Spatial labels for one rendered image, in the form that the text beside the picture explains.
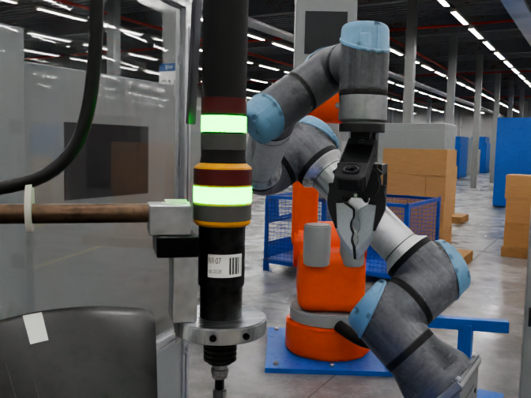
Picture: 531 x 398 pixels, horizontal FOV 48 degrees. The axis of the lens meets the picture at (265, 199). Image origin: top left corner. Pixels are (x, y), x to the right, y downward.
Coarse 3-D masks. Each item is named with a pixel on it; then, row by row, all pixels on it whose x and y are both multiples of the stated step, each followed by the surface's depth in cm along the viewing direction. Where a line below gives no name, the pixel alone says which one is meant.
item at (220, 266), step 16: (208, 240) 43; (224, 240) 43; (240, 240) 44; (208, 256) 43; (224, 256) 43; (240, 256) 44; (208, 272) 43; (224, 272) 43; (240, 272) 44; (208, 288) 43; (224, 288) 43; (240, 288) 44; (208, 304) 44; (224, 304) 43; (240, 304) 44; (208, 320) 44; (224, 320) 44; (208, 352) 44; (224, 352) 44
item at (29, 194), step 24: (96, 0) 40; (96, 24) 40; (96, 48) 41; (96, 72) 41; (96, 96) 41; (72, 144) 41; (48, 168) 41; (0, 192) 40; (24, 192) 40; (24, 216) 40
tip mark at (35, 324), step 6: (24, 318) 55; (30, 318) 56; (36, 318) 56; (42, 318) 56; (24, 324) 55; (30, 324) 55; (36, 324) 55; (42, 324) 55; (30, 330) 55; (36, 330) 55; (42, 330) 55; (30, 336) 54; (36, 336) 54; (42, 336) 55; (30, 342) 54; (36, 342) 54
